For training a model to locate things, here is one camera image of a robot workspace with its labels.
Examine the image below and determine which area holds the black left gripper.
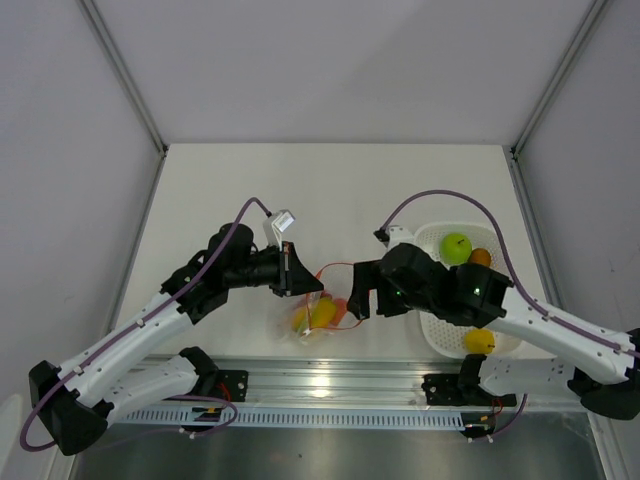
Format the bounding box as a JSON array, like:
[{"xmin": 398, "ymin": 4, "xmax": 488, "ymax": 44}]
[{"xmin": 225, "ymin": 241, "xmax": 323, "ymax": 297}]

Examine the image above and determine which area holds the clear orange zip top bag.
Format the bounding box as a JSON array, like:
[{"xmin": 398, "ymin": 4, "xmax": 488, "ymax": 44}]
[{"xmin": 268, "ymin": 261, "xmax": 362, "ymax": 345}]

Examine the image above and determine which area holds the small yellow orange fruit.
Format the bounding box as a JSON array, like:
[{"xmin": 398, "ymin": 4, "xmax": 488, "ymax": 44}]
[{"xmin": 310, "ymin": 297, "xmax": 335, "ymax": 329}]

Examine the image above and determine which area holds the red peach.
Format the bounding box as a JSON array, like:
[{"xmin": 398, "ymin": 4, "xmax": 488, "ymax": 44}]
[{"xmin": 330, "ymin": 298, "xmax": 348, "ymax": 327}]

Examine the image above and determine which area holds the green apple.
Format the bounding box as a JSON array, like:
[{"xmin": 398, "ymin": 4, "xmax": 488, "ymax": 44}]
[{"xmin": 439, "ymin": 233, "xmax": 473, "ymax": 265}]

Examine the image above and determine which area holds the brown kiwi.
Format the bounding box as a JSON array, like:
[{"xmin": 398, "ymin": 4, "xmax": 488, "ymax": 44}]
[{"xmin": 467, "ymin": 248, "xmax": 492, "ymax": 267}]

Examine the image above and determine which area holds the yellow lemon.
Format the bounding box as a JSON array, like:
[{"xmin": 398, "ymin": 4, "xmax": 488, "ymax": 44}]
[{"xmin": 463, "ymin": 329, "xmax": 496, "ymax": 355}]

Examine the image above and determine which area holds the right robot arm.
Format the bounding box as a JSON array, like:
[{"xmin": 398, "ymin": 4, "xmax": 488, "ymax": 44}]
[{"xmin": 347, "ymin": 243, "xmax": 639, "ymax": 421}]

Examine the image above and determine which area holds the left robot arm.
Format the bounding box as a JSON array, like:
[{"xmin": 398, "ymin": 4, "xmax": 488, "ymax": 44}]
[{"xmin": 28, "ymin": 223, "xmax": 323, "ymax": 456}]

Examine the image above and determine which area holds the white perforated plastic basket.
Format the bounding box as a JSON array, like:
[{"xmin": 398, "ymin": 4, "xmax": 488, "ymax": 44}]
[{"xmin": 414, "ymin": 222, "xmax": 509, "ymax": 359}]

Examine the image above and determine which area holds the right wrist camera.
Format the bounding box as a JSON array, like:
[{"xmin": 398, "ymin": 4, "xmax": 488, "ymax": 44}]
[{"xmin": 374, "ymin": 225, "xmax": 415, "ymax": 250}]

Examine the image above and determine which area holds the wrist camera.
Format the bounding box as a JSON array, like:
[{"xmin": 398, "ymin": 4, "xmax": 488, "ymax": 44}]
[
  {"xmin": 263, "ymin": 209, "xmax": 295, "ymax": 250},
  {"xmin": 374, "ymin": 225, "xmax": 415, "ymax": 250}
]

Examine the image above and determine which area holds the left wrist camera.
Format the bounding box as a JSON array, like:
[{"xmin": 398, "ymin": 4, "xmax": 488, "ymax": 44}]
[{"xmin": 263, "ymin": 209, "xmax": 295, "ymax": 250}]

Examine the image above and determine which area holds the aluminium front rail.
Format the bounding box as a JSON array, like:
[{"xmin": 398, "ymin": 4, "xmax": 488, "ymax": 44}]
[{"xmin": 134, "ymin": 357, "xmax": 591, "ymax": 414}]

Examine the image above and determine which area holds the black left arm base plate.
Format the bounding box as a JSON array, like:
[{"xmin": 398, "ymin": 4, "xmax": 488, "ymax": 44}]
[{"xmin": 198, "ymin": 370, "xmax": 249, "ymax": 403}]

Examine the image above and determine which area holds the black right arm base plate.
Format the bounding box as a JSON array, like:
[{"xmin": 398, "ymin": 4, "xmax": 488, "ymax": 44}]
[{"xmin": 421, "ymin": 373, "xmax": 517, "ymax": 407}]

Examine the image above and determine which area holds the white slotted cable duct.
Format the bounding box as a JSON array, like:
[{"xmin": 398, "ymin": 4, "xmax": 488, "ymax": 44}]
[{"xmin": 121, "ymin": 405, "xmax": 465, "ymax": 431}]

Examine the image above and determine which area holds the right aluminium frame post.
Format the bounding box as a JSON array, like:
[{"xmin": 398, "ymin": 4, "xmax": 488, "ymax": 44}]
[{"xmin": 510, "ymin": 0, "xmax": 614, "ymax": 160}]

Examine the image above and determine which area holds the aluminium frame post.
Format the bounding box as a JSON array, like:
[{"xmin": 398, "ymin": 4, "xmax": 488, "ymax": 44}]
[
  {"xmin": 76, "ymin": 0, "xmax": 168, "ymax": 155},
  {"xmin": 510, "ymin": 0, "xmax": 614, "ymax": 160}
]

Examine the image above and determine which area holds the left aluminium frame post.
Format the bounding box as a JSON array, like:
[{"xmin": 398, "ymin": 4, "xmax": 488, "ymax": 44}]
[{"xmin": 76, "ymin": 0, "xmax": 168, "ymax": 155}]

